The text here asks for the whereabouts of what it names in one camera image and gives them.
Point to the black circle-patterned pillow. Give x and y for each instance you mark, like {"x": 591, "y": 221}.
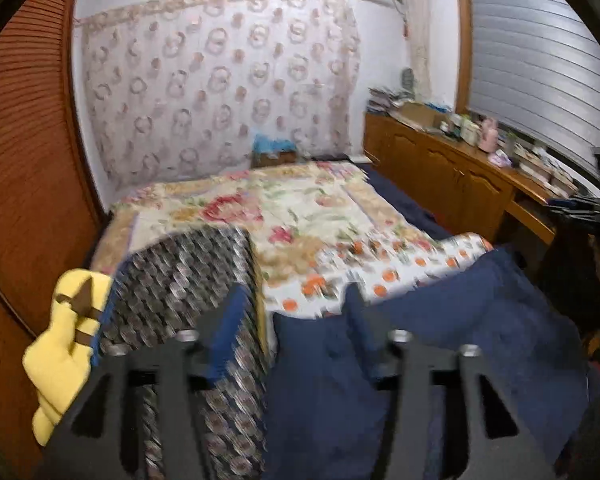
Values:
{"x": 170, "y": 280}

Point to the row of toiletry bottles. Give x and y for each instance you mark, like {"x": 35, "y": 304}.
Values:
{"x": 465, "y": 130}

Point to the tied beige curtain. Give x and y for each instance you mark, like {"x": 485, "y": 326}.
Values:
{"x": 420, "y": 35}

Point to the navy quilt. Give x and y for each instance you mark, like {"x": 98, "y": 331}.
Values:
{"x": 405, "y": 205}

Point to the circle-patterned sheer curtain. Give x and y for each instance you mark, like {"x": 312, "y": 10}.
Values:
{"x": 205, "y": 85}

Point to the cardboard box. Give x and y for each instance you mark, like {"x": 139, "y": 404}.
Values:
{"x": 417, "y": 114}

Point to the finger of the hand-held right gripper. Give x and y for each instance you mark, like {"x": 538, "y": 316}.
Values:
{"x": 580, "y": 219}
{"x": 575, "y": 205}

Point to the wooden box with blue cloth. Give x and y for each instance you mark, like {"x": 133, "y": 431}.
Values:
{"x": 272, "y": 147}

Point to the small desk fan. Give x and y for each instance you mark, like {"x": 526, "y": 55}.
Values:
{"x": 408, "y": 77}

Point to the yellow plush toy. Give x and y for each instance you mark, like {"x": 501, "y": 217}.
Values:
{"x": 65, "y": 360}

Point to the floral blanket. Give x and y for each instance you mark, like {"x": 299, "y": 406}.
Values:
{"x": 280, "y": 210}

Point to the navy printed t-shirt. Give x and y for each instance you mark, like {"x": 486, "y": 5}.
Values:
{"x": 320, "y": 385}

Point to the orange-print white bed sheet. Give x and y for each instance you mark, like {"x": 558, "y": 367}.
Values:
{"x": 405, "y": 265}

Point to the grey window blind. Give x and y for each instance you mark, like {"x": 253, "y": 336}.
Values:
{"x": 530, "y": 60}

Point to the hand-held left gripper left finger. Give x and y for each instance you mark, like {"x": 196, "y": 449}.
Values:
{"x": 230, "y": 330}

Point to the wooden louvered wardrobe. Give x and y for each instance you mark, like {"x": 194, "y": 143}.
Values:
{"x": 30, "y": 160}

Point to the stack of books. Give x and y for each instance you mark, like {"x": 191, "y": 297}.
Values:
{"x": 382, "y": 100}

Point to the pink tissue pack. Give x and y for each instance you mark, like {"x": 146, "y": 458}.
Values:
{"x": 501, "y": 159}

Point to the wooden sideboard cabinet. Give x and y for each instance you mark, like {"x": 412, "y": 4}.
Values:
{"x": 430, "y": 175}

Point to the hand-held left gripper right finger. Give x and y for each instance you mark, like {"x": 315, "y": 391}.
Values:
{"x": 362, "y": 330}

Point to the pink jug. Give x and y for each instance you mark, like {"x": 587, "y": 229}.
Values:
{"x": 488, "y": 137}

